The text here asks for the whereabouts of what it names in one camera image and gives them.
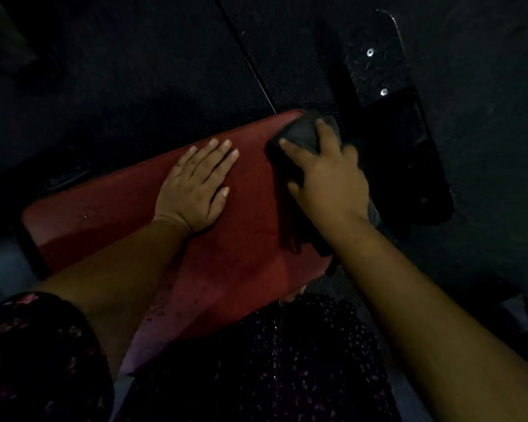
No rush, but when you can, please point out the person's left hand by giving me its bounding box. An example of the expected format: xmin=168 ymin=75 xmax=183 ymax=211
xmin=153 ymin=138 xmax=240 ymax=236

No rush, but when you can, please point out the person's right hand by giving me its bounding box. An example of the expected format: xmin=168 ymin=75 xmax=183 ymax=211
xmin=278 ymin=118 xmax=370 ymax=231

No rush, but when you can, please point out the dark grey cleaning cloth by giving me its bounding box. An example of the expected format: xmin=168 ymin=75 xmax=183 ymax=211
xmin=267 ymin=111 xmax=382 ymax=260

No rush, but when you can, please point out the person's left forearm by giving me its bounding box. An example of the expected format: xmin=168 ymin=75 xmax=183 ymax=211
xmin=30 ymin=216 xmax=191 ymax=379

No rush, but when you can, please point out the red padded seat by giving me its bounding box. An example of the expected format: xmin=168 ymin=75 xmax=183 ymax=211
xmin=21 ymin=109 xmax=336 ymax=375

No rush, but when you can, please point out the dark floral garment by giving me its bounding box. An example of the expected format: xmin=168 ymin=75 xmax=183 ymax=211
xmin=0 ymin=291 xmax=402 ymax=422

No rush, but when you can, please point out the black metal tread plate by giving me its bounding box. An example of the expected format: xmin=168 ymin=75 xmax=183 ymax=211
xmin=332 ymin=8 xmax=456 ymax=227

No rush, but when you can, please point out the person's right forearm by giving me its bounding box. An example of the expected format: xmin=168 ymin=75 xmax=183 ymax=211
xmin=320 ymin=214 xmax=528 ymax=422

